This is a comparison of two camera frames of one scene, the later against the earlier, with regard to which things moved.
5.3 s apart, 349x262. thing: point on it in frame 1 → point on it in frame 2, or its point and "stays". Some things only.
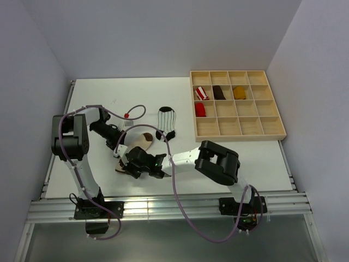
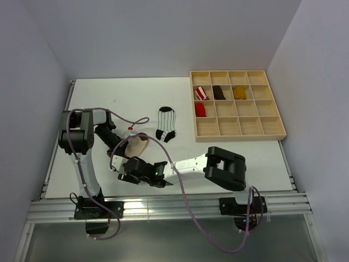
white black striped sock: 166,121 stays
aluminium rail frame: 53,208 stays
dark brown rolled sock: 218,93 stays
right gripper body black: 134,171 → 130,178
